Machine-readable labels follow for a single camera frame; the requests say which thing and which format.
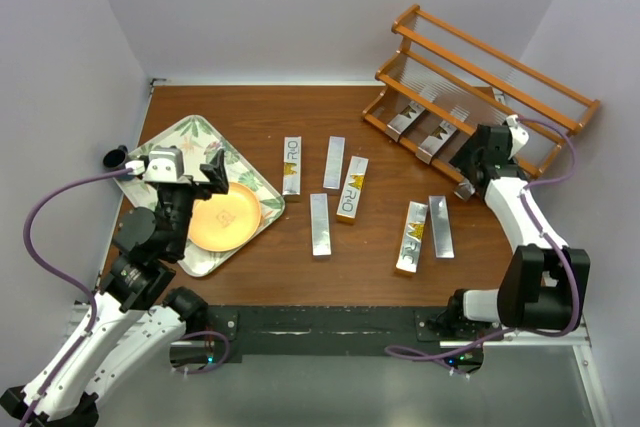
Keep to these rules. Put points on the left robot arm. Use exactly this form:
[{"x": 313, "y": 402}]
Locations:
[{"x": 132, "y": 314}]

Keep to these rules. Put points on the silver gold R&O toothpaste box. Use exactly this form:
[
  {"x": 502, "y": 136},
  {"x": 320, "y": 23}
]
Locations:
[{"x": 291, "y": 186}]

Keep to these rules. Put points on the aluminium frame rail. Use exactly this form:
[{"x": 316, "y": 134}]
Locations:
[{"x": 520, "y": 379}]

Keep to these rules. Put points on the orange round plate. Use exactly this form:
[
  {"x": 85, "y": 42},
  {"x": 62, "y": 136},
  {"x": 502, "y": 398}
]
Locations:
[{"x": 225, "y": 221}]

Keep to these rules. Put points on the silver toothpaste box upper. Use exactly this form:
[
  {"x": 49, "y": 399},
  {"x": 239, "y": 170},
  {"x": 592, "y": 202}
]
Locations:
[{"x": 334, "y": 163}]

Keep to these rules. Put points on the silver angled R&O box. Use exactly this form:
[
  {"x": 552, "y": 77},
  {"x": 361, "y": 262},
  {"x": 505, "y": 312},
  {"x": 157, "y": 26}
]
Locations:
[{"x": 404, "y": 119}]

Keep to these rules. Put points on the gold R&O box right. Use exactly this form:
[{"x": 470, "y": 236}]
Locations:
[{"x": 411, "y": 241}]

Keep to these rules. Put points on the wooden tiered shelf rack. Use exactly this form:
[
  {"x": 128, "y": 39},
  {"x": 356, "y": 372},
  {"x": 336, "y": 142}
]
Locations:
[{"x": 467, "y": 82}]

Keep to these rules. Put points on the silver toothpaste box lower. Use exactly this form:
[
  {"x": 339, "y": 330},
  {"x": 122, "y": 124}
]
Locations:
[{"x": 320, "y": 228}]

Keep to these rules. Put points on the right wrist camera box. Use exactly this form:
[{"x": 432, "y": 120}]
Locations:
[{"x": 519, "y": 137}]

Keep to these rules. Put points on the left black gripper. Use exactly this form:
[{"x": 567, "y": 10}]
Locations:
[{"x": 216, "y": 173}]

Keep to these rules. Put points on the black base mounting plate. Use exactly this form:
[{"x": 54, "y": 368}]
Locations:
[{"x": 322, "y": 331}]

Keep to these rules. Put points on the silver box far right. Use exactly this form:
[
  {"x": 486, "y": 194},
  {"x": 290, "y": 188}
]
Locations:
[{"x": 441, "y": 229}]

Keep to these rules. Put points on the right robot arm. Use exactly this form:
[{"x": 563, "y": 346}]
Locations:
[{"x": 544, "y": 286}]

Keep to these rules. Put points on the dark blue mug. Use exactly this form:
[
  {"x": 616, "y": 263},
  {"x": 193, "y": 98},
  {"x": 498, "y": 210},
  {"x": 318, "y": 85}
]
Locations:
[{"x": 116, "y": 159}]

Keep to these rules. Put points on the gold R&O box centre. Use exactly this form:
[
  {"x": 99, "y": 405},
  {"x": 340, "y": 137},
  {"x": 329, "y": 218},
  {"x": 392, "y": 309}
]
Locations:
[{"x": 352, "y": 190}]

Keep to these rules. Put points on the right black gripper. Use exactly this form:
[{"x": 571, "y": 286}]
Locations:
[{"x": 462, "y": 159}]

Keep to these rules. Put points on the floral leaf pattern tray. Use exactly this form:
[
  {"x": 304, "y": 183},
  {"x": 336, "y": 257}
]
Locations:
[{"x": 199, "y": 140}]

